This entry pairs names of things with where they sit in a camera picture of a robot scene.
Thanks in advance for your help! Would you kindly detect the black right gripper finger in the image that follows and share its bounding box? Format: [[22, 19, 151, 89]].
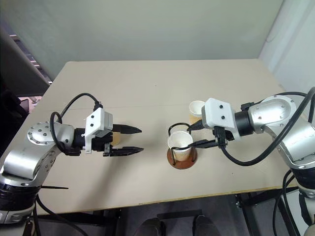
[[186, 119, 204, 132], [189, 139, 218, 149]]

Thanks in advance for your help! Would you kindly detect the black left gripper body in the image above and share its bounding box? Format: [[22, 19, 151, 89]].
[[91, 134, 114, 157]]

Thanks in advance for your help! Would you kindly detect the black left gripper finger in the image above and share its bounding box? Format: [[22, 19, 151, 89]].
[[112, 124, 143, 135], [109, 146, 145, 157]]

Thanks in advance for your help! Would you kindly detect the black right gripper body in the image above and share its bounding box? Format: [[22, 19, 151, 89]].
[[212, 126, 234, 148]]

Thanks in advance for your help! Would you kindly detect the white paper cup brown sleeve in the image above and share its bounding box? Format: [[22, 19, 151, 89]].
[[109, 131, 122, 146], [189, 100, 206, 126]]

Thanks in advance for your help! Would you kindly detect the pink object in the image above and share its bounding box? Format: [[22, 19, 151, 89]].
[[21, 96, 41, 113]]

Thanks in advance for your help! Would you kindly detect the dark bulky object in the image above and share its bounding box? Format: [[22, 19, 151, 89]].
[[0, 73, 32, 158]]

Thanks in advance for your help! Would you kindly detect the grey staircase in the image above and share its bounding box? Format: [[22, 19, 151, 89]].
[[0, 24, 54, 96]]

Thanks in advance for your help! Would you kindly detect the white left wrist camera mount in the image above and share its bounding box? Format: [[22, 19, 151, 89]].
[[83, 107, 114, 154]]

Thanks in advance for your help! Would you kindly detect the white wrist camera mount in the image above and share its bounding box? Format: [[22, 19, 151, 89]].
[[201, 97, 243, 142], [83, 107, 114, 154]]

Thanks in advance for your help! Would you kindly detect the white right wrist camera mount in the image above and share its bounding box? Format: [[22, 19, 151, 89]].
[[201, 97, 243, 142]]

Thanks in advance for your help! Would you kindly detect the wire cup holder wooden base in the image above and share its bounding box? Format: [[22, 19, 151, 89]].
[[166, 122, 197, 170]]

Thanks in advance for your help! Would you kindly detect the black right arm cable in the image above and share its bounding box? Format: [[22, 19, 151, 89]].
[[216, 86, 315, 167]]

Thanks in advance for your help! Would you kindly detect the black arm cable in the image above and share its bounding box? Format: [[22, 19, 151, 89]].
[[216, 86, 315, 167], [50, 92, 103, 153]]

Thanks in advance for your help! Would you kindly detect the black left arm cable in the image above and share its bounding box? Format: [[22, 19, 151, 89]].
[[50, 92, 103, 153]]

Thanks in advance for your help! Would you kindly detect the black table frame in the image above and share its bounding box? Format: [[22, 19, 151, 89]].
[[36, 186, 303, 236]]

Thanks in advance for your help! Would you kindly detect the black right body cable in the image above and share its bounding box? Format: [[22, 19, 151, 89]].
[[272, 169, 300, 236]]

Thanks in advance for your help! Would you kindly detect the black body cable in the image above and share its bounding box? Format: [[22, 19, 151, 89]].
[[272, 169, 300, 236], [31, 194, 82, 236]]

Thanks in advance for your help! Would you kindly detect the black left body cable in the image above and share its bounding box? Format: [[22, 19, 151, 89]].
[[31, 194, 82, 236]]

